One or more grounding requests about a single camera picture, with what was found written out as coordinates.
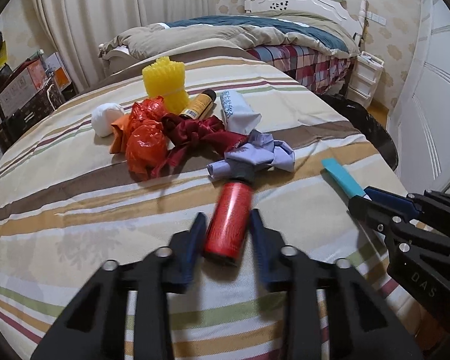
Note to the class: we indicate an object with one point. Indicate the white door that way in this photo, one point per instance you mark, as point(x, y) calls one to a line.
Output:
point(420, 122)

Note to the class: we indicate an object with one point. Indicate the white blue plastic package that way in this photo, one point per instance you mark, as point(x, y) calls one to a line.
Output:
point(238, 115)

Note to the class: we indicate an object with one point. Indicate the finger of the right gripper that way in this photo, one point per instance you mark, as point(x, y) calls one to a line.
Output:
point(380, 218)
point(408, 207)

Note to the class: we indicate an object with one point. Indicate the yellow foam net roll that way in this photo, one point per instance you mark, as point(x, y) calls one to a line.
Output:
point(166, 78)

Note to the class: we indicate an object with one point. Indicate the beige blue duvet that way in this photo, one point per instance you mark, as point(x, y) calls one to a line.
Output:
point(266, 28)

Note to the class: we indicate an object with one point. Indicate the dark wicker basket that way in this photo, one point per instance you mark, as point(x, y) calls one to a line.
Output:
point(42, 104)

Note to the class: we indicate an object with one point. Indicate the red cylindrical can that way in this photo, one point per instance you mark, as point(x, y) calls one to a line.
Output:
point(226, 232)

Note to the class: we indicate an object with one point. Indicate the plaid bed sheet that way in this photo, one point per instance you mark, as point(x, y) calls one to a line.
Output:
point(310, 68)

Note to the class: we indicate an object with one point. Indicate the white orange small box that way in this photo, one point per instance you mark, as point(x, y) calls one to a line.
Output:
point(55, 65)

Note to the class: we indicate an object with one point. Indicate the white plastic drawer unit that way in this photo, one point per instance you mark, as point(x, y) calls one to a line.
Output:
point(365, 78)

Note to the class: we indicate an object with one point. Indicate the white wooden headboard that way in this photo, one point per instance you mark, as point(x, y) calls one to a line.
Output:
point(334, 10)

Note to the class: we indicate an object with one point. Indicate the lavender paper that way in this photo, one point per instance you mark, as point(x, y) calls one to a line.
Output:
point(260, 152)

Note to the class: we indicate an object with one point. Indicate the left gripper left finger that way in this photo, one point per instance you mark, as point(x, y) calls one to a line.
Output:
point(93, 325)

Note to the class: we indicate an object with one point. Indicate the teal strip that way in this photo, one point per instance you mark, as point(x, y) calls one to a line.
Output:
point(347, 183)

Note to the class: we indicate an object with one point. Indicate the cardboard box orange label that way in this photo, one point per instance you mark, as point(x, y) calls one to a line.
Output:
point(23, 87)

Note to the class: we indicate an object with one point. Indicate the cream curtain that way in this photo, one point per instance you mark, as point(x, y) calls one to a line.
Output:
point(77, 27)

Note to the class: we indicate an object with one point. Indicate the dark red ribbon bow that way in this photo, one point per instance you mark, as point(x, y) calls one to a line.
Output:
point(191, 136)

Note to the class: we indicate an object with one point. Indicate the yellow bottle black cap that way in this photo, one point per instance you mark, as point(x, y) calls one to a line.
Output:
point(200, 106)

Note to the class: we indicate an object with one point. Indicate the orange paper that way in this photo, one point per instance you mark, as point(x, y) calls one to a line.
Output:
point(120, 138)

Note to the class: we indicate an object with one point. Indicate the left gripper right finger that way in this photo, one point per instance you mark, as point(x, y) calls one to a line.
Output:
point(326, 302)

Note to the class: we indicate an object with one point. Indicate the white paper ball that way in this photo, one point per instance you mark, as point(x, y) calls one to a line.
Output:
point(103, 116)

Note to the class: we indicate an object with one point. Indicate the orange red plastic bag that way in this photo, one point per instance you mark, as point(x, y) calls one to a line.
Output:
point(146, 145)

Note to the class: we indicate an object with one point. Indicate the black trash bin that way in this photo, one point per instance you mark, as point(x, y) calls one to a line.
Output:
point(365, 123)

